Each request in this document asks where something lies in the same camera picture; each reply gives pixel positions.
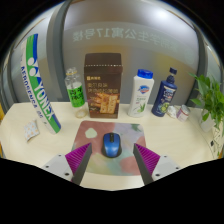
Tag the small jar with white lid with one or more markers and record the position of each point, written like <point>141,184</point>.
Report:
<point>183,113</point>

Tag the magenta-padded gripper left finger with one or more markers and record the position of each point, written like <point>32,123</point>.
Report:
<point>71,163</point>

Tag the white plant pot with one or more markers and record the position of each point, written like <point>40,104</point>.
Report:
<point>206,124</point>

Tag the dark blue pump bottle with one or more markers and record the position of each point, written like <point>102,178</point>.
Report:
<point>164,96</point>

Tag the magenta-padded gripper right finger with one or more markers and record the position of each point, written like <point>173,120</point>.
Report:
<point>153,163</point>

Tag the green leafy plant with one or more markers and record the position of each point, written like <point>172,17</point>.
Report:
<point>210,96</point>

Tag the white bottle with blue cap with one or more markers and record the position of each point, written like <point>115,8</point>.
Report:
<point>140,96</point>

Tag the clear bottle with green label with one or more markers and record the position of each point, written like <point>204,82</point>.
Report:
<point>76,95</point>

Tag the blue and black computer mouse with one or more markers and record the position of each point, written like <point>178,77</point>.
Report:
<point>111,145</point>

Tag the pastel patterned mouse pad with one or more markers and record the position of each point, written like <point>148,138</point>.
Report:
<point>130,140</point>

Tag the crumpled white tissue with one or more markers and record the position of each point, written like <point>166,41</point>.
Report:
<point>172,111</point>

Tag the white green blue shuttlecock tube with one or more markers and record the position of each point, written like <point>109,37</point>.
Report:
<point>38,83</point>

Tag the small patterned white packet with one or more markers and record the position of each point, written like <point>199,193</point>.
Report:
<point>31,130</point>

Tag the brown cracker box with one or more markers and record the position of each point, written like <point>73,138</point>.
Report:
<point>102,86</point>

